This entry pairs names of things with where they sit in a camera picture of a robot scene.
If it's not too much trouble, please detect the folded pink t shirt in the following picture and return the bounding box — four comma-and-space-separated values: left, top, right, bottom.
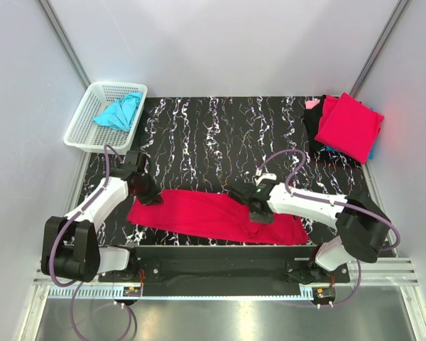
305, 99, 320, 109

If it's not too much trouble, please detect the white plastic laundry basket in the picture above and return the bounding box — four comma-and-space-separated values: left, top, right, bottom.
63, 81, 148, 155

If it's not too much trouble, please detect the purple cable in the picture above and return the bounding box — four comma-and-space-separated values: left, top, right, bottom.
257, 148, 401, 308
48, 144, 138, 340

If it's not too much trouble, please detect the left aluminium corner post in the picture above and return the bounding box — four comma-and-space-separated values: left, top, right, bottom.
35, 0, 91, 89

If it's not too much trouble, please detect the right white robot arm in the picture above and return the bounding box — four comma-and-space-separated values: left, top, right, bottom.
229, 177, 391, 284

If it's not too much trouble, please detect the folded black t shirt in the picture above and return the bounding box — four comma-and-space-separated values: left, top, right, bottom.
302, 95, 326, 153

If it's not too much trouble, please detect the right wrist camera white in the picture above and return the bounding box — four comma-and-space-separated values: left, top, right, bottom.
254, 170, 277, 185

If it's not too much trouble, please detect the right aluminium corner post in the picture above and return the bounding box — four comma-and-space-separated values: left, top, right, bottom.
349, 0, 412, 97

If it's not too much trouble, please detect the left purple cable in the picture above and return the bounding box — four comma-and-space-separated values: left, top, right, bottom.
48, 144, 138, 340

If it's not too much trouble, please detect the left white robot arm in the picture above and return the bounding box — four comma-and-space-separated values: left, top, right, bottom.
41, 151, 163, 287

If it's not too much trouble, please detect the cyan crumpled t shirt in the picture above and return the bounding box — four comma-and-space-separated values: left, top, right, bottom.
93, 92, 143, 132

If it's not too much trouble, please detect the folded red t shirt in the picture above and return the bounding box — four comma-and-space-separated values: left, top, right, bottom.
314, 92, 385, 164

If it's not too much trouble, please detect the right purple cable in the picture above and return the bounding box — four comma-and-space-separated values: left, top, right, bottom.
257, 148, 401, 308

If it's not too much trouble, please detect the aluminium frame rail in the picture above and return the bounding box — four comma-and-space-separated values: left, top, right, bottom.
33, 258, 420, 285

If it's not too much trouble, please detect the aluminium corner post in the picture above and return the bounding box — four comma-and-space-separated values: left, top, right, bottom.
35, 0, 91, 89
349, 0, 412, 97

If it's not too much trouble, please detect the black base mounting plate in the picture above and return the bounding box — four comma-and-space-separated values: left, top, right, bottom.
99, 246, 350, 299

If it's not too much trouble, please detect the red polo shirt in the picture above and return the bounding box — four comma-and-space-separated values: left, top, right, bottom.
127, 190, 309, 246

